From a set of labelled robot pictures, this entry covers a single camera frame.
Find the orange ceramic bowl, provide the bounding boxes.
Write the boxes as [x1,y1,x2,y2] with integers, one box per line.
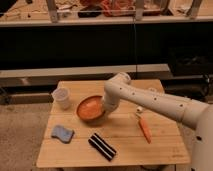
[76,95,103,122]

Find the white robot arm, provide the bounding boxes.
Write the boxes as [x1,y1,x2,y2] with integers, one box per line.
[103,73,213,171]

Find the wooden folding table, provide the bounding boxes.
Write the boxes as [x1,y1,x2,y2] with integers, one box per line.
[37,81,190,168]

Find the black white striped cloth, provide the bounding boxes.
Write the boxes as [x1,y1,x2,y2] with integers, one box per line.
[88,133,117,161]

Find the orange toy carrot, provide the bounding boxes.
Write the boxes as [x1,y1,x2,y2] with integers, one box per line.
[136,113,151,143]

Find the blue sponge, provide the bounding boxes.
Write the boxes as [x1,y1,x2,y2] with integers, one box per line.
[51,125,74,143]

